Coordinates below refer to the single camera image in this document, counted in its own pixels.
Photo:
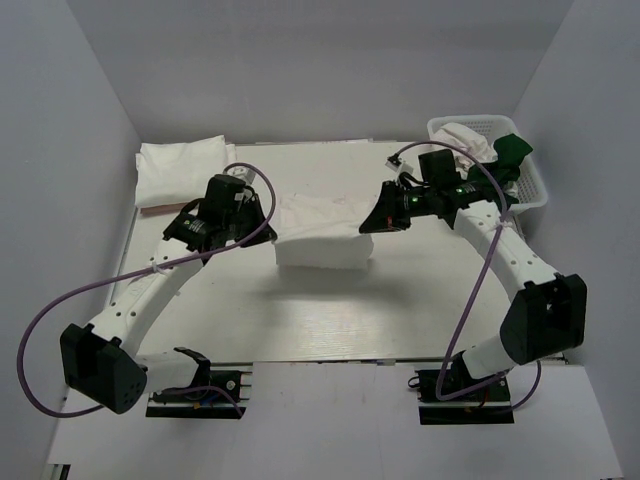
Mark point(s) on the folded white shirt stack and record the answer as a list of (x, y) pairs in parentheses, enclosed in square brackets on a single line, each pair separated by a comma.
[(172, 174)]

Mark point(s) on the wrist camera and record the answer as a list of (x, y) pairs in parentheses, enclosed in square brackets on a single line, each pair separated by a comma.
[(225, 195), (437, 168)]

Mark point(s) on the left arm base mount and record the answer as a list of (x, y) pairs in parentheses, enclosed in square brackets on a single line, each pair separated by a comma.
[(185, 384)]

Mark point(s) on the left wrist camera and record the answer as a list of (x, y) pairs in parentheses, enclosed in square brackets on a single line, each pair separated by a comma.
[(225, 195)]

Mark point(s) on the white plastic basket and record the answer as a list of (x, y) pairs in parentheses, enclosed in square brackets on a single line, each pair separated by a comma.
[(531, 192)]

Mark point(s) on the white shirt red logo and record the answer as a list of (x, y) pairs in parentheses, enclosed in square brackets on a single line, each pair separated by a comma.
[(323, 232)]

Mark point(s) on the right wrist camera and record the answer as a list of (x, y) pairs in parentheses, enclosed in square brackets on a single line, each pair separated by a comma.
[(437, 168)]

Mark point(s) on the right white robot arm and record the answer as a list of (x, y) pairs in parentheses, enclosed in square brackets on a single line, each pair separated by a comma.
[(547, 313)]

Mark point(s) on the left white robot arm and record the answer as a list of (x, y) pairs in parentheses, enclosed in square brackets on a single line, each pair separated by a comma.
[(101, 360)]

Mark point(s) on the dark green t shirt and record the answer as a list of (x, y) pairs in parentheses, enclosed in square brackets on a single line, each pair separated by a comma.
[(511, 151)]

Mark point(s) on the plain white t shirt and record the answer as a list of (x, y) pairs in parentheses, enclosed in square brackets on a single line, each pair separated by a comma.
[(465, 139)]

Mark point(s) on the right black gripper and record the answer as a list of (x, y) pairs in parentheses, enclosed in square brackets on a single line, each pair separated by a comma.
[(387, 215)]

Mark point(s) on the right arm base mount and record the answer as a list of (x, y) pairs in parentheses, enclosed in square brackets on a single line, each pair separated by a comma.
[(488, 406)]

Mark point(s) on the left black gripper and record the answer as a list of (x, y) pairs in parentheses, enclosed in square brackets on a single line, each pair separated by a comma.
[(252, 203)]

